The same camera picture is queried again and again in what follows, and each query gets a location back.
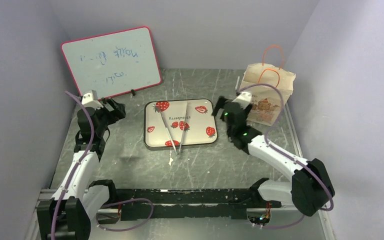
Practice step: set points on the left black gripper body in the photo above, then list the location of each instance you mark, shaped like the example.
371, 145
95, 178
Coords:
106, 117

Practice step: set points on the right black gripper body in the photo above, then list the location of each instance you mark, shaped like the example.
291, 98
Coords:
230, 108

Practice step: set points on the paper bag with orange handles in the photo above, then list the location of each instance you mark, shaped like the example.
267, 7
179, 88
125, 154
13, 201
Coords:
274, 87

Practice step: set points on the strawberry print tray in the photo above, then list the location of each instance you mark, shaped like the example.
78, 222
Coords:
200, 124

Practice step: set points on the metal serving tongs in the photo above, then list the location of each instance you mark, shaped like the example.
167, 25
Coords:
158, 108

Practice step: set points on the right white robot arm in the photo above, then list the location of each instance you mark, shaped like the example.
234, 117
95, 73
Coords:
308, 188

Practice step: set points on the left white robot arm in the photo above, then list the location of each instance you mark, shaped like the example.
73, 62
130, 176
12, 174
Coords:
69, 213

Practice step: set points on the small white stick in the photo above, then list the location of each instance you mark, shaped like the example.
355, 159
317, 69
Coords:
237, 83

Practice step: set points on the red framed whiteboard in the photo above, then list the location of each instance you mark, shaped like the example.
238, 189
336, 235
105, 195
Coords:
113, 64

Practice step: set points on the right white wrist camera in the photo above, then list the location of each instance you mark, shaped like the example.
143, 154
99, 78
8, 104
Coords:
243, 99

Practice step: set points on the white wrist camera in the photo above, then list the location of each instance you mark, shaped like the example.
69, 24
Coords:
243, 99
91, 99

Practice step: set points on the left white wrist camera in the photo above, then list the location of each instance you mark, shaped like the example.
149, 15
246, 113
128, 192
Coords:
91, 99

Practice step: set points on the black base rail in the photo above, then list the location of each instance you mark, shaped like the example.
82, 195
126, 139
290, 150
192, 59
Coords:
234, 203

